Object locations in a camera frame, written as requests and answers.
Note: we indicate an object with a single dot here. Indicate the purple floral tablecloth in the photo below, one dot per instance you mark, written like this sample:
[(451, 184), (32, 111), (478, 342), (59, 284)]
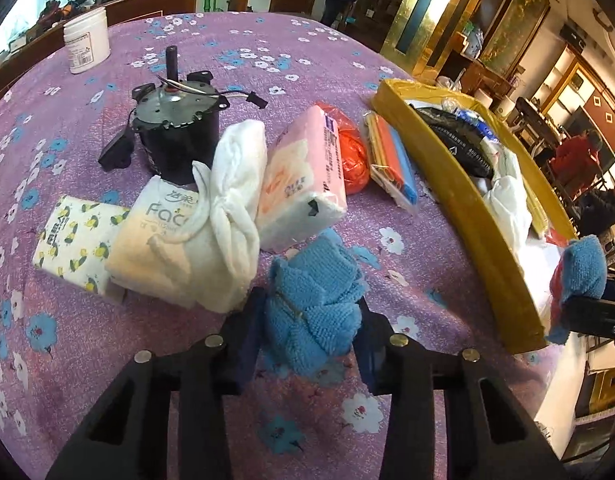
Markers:
[(87, 125)]

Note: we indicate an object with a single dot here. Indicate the red plastic bag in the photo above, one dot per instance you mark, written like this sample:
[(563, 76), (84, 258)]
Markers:
[(352, 155)]

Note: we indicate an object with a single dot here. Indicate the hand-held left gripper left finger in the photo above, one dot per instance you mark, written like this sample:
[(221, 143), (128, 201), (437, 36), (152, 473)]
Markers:
[(247, 340)]

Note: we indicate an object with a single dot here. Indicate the blue and white vase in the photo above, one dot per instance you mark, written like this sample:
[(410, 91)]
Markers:
[(472, 42)]

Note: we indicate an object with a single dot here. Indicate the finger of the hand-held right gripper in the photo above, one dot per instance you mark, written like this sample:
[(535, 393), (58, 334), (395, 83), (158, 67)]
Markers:
[(597, 312)]

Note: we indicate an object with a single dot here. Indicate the wooden display shelf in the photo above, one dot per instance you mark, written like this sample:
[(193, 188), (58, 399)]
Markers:
[(587, 85)]

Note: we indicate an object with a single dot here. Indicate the gold framed painting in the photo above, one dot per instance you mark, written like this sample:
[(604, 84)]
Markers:
[(517, 20)]

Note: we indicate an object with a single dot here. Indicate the white plastic jar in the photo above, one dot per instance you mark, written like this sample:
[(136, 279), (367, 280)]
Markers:
[(87, 40)]

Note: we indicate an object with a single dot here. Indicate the white plastic bag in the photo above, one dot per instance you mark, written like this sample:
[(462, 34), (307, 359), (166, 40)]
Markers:
[(507, 205)]

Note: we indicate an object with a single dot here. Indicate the yellow cardboard box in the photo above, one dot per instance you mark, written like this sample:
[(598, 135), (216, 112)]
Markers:
[(467, 210)]

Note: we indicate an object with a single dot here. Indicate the white towel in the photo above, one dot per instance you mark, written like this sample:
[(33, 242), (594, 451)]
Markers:
[(232, 200)]

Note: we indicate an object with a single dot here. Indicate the wooden window frame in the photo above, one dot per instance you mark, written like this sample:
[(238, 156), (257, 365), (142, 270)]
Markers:
[(127, 7)]

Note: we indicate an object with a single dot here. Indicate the black plastic bag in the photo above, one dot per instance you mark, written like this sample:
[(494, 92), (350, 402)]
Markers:
[(462, 145)]

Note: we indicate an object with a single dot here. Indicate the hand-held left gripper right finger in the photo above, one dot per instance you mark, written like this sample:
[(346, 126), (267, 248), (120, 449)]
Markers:
[(370, 355)]

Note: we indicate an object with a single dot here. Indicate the blue printed packet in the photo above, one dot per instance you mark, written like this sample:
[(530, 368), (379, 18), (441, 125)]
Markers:
[(480, 122)]

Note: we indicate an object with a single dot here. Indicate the large blue towel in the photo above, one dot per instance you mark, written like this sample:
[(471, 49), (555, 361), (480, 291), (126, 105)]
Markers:
[(312, 310)]

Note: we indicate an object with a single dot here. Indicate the black electric motor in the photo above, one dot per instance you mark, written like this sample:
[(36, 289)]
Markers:
[(177, 130)]

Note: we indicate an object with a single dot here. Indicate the duck print tissue pack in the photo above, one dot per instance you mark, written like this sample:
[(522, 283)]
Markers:
[(72, 245)]

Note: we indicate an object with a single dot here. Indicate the gold mirrored cabinet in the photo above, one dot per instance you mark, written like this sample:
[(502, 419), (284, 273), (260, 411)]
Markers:
[(422, 5)]

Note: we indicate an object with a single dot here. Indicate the small blue cloth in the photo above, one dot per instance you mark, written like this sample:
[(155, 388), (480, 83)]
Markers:
[(582, 265)]

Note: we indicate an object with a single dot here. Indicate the pink tissue pack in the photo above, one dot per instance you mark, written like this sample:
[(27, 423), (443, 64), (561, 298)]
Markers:
[(302, 180)]

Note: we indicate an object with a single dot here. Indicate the cream face towel pack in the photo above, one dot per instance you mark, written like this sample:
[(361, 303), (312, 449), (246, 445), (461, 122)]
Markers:
[(152, 240)]

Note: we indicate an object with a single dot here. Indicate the pack of coloured sponges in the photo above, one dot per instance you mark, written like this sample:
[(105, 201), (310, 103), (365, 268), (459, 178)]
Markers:
[(392, 160)]

